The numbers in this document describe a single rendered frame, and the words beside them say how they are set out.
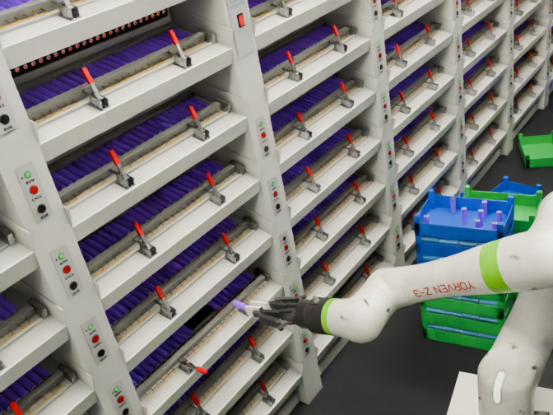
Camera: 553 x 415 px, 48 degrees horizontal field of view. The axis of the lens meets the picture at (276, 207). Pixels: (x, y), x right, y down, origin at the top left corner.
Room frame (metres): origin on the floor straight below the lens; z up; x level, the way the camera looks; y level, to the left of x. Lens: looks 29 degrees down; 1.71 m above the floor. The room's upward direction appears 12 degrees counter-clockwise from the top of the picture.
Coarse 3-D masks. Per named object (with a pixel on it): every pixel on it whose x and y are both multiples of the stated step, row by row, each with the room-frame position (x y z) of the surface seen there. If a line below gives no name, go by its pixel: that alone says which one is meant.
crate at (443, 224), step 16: (432, 192) 1.99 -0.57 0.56; (432, 208) 2.00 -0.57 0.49; (448, 208) 1.98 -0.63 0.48; (480, 208) 1.92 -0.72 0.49; (496, 208) 1.88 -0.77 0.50; (512, 208) 1.82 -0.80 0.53; (416, 224) 1.85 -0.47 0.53; (432, 224) 1.82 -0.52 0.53; (448, 224) 1.87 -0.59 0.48; (464, 240) 1.76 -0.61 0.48; (480, 240) 1.73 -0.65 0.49
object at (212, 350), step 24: (264, 264) 1.67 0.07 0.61; (264, 288) 1.62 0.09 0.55; (240, 312) 1.53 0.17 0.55; (216, 336) 1.44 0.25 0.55; (240, 336) 1.48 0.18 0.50; (192, 360) 1.36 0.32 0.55; (216, 360) 1.40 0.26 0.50; (168, 384) 1.29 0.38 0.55; (192, 384) 1.32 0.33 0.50; (144, 408) 1.18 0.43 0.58; (168, 408) 1.25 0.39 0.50
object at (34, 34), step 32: (0, 0) 1.35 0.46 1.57; (32, 0) 1.37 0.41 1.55; (64, 0) 1.33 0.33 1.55; (96, 0) 1.42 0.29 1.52; (128, 0) 1.43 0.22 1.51; (160, 0) 1.49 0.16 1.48; (0, 32) 1.24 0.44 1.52; (32, 32) 1.25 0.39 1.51; (64, 32) 1.29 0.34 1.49; (96, 32) 1.35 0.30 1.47
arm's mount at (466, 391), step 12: (456, 384) 1.27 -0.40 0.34; (468, 384) 1.26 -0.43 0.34; (456, 396) 1.23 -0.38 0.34; (468, 396) 1.22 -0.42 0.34; (540, 396) 1.17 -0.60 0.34; (552, 396) 1.16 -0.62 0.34; (456, 408) 1.19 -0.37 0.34; (468, 408) 1.18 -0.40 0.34; (540, 408) 1.13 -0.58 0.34; (552, 408) 1.13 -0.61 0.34
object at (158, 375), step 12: (264, 276) 1.65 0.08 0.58; (252, 288) 1.60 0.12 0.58; (240, 300) 1.55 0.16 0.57; (228, 312) 1.51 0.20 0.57; (216, 324) 1.47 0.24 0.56; (204, 336) 1.43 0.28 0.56; (180, 348) 1.38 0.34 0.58; (192, 348) 1.39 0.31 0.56; (168, 360) 1.34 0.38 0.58; (156, 372) 1.30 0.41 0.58; (144, 384) 1.27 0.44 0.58; (156, 384) 1.28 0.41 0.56
